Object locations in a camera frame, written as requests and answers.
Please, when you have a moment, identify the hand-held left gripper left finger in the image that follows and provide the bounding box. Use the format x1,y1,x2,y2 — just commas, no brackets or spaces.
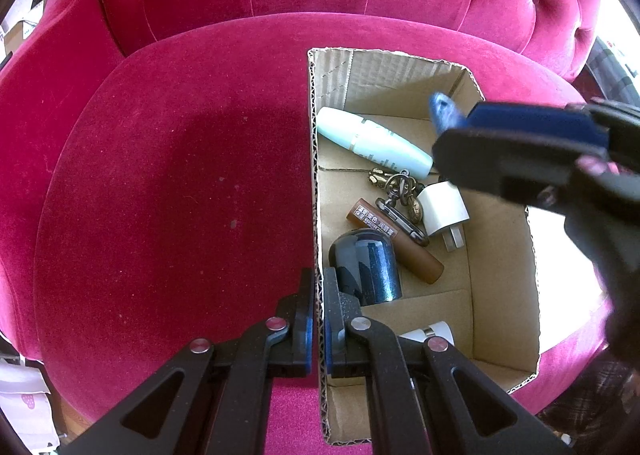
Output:
65,267,317,455

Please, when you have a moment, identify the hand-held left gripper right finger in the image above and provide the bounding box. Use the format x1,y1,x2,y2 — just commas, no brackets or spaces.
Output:
324,280,576,455

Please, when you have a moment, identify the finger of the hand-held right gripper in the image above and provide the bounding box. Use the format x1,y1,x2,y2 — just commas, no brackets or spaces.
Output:
432,128,640,210
467,102,640,158

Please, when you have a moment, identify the blue key fob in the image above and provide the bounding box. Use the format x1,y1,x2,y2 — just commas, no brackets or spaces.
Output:
427,92,466,136

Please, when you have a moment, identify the white plug adapter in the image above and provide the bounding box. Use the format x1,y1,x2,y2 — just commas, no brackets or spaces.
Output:
416,182,471,252

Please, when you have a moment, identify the black glossy cylinder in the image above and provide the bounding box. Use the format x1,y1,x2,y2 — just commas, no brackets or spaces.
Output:
328,229,402,307

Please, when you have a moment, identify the small white card packet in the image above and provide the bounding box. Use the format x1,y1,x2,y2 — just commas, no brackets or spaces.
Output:
398,320,453,343

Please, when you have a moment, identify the cardboard box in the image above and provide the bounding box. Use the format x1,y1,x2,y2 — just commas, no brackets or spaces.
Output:
306,46,542,446

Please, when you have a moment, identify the metal keychain bunch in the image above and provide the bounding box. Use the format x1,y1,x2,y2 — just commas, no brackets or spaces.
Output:
367,169,431,246

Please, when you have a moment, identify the brown tube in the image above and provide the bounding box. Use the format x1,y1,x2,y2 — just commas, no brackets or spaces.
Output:
345,196,445,286

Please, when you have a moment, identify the light blue tube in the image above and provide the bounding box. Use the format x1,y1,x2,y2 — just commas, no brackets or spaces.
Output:
316,106,434,181

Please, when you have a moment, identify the white cloth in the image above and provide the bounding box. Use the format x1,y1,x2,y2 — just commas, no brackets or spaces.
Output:
525,205,608,351

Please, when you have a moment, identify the dark plaid blanket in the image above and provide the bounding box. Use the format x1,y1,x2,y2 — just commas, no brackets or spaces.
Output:
590,35,640,101

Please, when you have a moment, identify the red tufted velvet sofa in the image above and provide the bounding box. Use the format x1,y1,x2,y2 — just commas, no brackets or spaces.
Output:
0,0,613,455

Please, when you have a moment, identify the pink printed cloth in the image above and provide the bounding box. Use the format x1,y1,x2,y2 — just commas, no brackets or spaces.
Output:
0,360,56,451

